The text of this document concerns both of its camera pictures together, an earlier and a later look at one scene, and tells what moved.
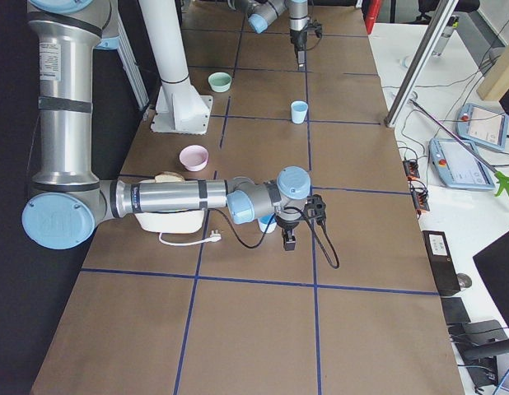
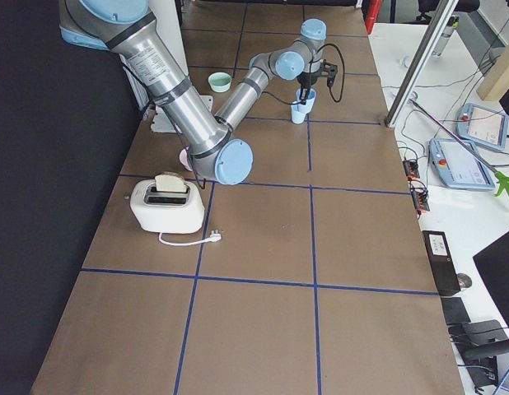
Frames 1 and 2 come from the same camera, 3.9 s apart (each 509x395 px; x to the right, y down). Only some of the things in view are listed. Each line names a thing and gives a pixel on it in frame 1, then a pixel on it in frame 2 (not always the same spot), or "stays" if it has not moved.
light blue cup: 298,111 stays
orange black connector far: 411,167 stays
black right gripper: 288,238 -> 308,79
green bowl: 220,81 stays
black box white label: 441,262 stays
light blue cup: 263,221 -> 310,97
